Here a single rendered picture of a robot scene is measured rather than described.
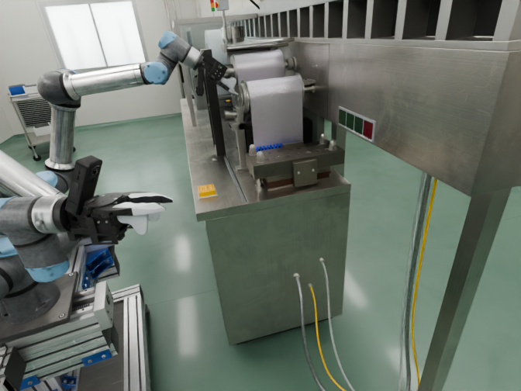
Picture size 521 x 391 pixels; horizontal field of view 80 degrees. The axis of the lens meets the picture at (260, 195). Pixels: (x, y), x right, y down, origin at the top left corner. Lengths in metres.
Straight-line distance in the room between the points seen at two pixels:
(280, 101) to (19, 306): 1.15
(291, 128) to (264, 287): 0.75
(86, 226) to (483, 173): 0.84
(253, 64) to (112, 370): 1.55
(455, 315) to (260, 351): 0.99
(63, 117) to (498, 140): 1.45
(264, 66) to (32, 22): 5.98
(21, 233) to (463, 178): 0.94
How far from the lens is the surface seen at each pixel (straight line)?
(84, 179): 0.64
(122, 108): 7.10
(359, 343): 1.90
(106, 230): 0.66
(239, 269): 1.42
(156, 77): 1.24
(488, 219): 1.07
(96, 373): 1.77
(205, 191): 1.34
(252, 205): 1.25
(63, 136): 1.56
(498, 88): 0.78
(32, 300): 1.15
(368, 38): 1.13
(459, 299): 1.24
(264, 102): 1.39
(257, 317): 1.66
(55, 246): 0.80
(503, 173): 0.89
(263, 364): 1.81
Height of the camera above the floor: 1.51
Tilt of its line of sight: 28 degrees down
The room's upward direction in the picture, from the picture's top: 5 degrees counter-clockwise
